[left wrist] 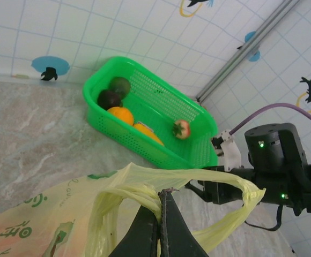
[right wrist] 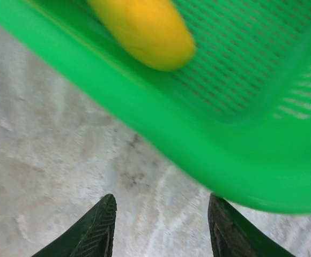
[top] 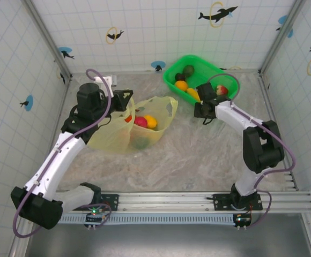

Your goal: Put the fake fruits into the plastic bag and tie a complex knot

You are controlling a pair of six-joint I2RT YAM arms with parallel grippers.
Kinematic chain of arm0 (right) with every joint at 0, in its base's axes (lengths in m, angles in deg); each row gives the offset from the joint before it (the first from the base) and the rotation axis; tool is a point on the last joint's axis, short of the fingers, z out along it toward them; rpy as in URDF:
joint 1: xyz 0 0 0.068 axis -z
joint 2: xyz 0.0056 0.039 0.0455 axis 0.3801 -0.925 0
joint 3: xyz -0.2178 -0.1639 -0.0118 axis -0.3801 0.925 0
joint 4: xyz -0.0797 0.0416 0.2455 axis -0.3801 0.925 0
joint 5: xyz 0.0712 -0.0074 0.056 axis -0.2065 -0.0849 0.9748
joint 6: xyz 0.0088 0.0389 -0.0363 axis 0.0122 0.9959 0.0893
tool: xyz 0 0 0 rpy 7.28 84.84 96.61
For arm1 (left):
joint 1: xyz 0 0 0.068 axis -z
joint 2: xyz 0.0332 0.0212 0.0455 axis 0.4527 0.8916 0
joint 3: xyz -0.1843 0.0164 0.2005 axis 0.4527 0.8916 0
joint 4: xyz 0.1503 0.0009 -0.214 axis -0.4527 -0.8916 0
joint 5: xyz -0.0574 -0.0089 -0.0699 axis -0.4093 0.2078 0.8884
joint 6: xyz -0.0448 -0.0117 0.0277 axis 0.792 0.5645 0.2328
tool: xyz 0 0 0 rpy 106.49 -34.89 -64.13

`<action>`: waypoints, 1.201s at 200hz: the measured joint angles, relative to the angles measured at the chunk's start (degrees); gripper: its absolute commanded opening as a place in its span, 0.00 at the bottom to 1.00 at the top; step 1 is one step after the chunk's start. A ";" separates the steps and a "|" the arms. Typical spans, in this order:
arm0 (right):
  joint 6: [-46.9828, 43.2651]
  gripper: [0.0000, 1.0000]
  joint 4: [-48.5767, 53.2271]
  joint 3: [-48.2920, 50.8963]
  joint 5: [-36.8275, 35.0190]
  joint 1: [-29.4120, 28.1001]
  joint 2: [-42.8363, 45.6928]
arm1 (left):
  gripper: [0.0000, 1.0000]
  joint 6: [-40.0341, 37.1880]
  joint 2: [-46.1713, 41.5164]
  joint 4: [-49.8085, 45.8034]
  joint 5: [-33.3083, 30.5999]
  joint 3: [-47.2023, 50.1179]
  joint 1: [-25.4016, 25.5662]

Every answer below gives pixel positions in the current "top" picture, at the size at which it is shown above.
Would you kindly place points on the orange-red fake tomato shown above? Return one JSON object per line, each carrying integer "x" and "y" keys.
{"x": 128, "y": 118}

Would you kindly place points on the red fake apple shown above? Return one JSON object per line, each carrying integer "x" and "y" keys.
{"x": 140, "y": 121}

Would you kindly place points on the green plastic basket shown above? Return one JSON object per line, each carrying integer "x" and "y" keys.
{"x": 206, "y": 69}

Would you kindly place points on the yellow-orange fake mango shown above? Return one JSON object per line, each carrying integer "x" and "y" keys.
{"x": 151, "y": 121}

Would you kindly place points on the yellow avocado print plastic bag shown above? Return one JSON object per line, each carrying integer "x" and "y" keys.
{"x": 104, "y": 136}

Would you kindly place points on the green round fake fruit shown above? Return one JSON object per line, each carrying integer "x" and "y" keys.
{"x": 140, "y": 143}

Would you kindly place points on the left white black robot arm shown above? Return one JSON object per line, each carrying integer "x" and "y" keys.
{"x": 59, "y": 160}

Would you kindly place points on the long yellow fake fruit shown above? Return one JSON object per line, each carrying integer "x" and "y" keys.
{"x": 193, "y": 93}

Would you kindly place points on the red fake strawberry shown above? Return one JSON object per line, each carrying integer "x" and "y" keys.
{"x": 222, "y": 90}

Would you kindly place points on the fake orange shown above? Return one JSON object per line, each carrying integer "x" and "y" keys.
{"x": 181, "y": 85}

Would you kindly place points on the green fake avocado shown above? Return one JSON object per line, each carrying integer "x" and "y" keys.
{"x": 189, "y": 70}

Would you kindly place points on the dark brown fake fruit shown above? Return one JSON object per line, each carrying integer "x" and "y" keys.
{"x": 181, "y": 77}

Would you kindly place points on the black fish blue circle sticker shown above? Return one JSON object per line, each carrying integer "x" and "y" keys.
{"x": 282, "y": 20}
{"x": 157, "y": 65}
{"x": 28, "y": 103}
{"x": 65, "y": 52}

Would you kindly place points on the grey metal panel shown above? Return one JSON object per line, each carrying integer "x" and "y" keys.
{"x": 158, "y": 241}

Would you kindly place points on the long aluminium frame rail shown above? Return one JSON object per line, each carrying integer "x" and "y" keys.
{"x": 134, "y": 71}

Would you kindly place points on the aluminium side frame rail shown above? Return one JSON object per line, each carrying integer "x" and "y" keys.
{"x": 268, "y": 101}
{"x": 67, "y": 85}

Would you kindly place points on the aluminium corner post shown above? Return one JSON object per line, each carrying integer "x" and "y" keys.
{"x": 48, "y": 40}
{"x": 278, "y": 40}

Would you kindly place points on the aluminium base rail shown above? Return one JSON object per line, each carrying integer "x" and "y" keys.
{"x": 166, "y": 200}

